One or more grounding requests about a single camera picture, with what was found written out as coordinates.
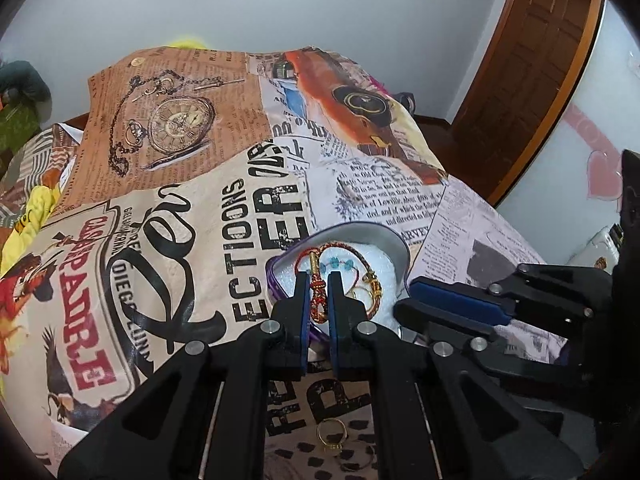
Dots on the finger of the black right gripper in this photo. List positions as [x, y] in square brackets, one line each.
[468, 301]
[436, 325]

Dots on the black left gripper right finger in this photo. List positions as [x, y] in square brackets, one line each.
[436, 414]

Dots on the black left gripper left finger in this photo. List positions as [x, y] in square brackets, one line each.
[203, 414]

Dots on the purple heart jewelry box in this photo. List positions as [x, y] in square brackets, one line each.
[360, 252]

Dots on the white suitcase with stickers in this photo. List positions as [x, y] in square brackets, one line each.
[602, 251]

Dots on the gold bangle in box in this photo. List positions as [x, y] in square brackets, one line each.
[370, 294]

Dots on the white wardrobe with hearts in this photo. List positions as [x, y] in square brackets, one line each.
[573, 188]

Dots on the dark bag on floor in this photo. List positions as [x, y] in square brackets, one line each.
[407, 100]

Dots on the newspaper print bed cover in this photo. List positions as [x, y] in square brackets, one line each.
[195, 168]

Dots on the yellow cloth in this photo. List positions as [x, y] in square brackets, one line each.
[42, 201]

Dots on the brown wooden door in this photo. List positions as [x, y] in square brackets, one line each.
[530, 69]

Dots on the green covered side table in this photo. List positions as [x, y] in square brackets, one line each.
[19, 122]

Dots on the yellow pillow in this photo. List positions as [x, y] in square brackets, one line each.
[187, 43]

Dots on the dark green jacket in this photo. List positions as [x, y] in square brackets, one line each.
[20, 81]

